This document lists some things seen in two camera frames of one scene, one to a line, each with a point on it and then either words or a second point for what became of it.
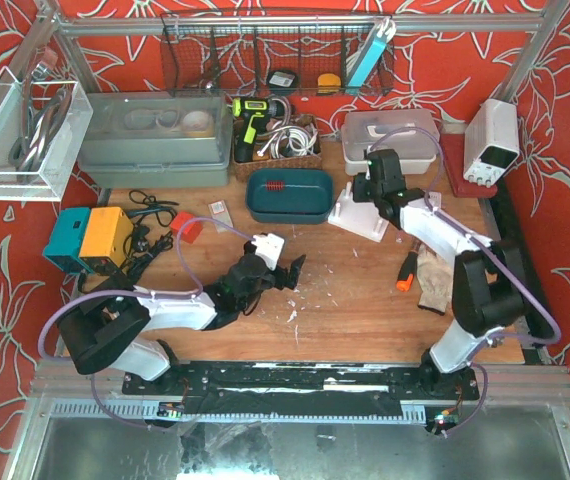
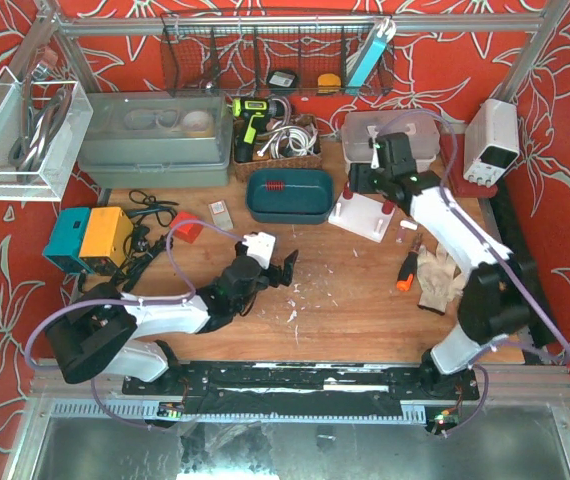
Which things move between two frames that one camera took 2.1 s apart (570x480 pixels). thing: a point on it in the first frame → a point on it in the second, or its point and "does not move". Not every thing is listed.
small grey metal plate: (218, 211) does not move
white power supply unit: (491, 141) does not move
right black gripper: (361, 187) → (361, 178)
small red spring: (275, 185) does not move
